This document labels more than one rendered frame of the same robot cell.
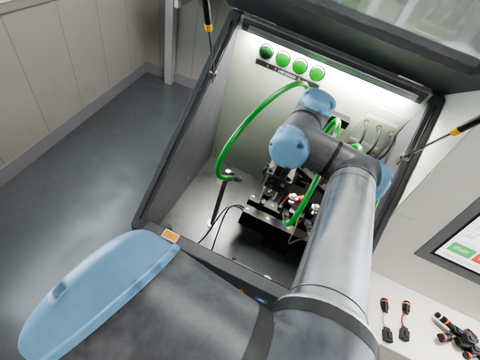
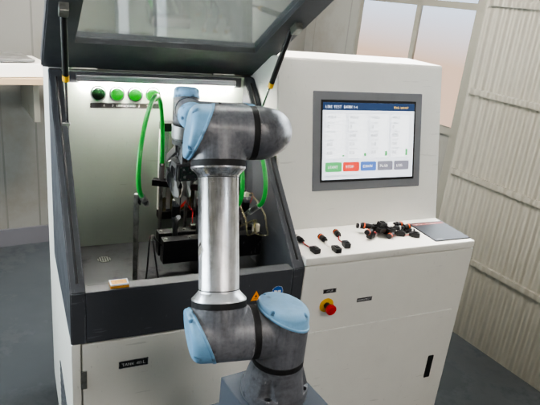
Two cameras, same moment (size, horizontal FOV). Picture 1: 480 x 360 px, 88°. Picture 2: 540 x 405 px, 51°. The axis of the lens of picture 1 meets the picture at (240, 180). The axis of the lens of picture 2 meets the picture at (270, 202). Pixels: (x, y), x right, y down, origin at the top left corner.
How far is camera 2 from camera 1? 1.14 m
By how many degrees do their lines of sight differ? 38
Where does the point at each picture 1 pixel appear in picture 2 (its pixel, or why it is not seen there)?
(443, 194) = (295, 131)
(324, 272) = not seen: hidden behind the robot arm
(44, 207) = not seen: outside the picture
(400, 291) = (326, 230)
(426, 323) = (356, 235)
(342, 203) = not seen: hidden behind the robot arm
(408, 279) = (325, 218)
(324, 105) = (194, 90)
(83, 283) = (201, 106)
